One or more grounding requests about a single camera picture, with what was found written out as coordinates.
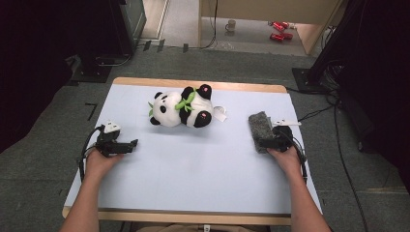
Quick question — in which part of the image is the wooden table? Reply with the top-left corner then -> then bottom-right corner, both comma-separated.
61,76 -> 323,226

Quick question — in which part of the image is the black metal stand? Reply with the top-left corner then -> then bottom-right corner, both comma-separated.
291,0 -> 368,96

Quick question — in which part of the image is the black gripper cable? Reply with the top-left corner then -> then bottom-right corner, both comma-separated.
279,130 -> 309,186
78,125 -> 106,182

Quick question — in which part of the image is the panda plush toy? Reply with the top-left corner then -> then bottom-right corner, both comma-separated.
147,83 -> 228,130

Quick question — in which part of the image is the person's right hand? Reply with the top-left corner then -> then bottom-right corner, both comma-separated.
266,145 -> 305,178

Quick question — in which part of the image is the long black floor cable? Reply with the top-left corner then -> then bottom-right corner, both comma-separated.
333,101 -> 368,232

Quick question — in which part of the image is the light blue table mat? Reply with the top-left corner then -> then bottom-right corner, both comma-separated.
64,83 -> 323,216

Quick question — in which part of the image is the dark cabinet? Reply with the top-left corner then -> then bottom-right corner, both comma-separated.
108,0 -> 148,58

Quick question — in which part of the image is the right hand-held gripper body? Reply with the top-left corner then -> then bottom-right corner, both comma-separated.
271,118 -> 303,154

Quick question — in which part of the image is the person's left hand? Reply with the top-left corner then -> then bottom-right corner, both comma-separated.
85,148 -> 126,182

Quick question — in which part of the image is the beige mug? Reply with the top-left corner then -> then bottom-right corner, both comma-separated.
224,18 -> 237,34

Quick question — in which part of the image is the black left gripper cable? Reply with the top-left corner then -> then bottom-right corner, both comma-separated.
78,125 -> 106,182

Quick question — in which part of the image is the black hanging cable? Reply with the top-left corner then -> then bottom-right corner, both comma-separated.
185,0 -> 220,51

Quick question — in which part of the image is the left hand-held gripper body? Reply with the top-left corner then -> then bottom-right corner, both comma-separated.
95,120 -> 131,159

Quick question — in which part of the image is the beige wooden cabinet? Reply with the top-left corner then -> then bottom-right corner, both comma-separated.
197,0 -> 348,56

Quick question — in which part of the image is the dark curtain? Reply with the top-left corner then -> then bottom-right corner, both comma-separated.
0,0 -> 75,153
337,0 -> 410,183

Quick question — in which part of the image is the short black floor cable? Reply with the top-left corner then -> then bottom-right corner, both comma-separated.
296,103 -> 338,123

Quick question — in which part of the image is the grey fluffy cloth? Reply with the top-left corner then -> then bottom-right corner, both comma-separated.
248,110 -> 276,155

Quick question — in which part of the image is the black stand base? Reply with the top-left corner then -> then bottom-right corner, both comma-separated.
70,53 -> 113,84

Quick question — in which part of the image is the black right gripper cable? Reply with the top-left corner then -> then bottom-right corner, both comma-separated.
279,130 -> 309,186

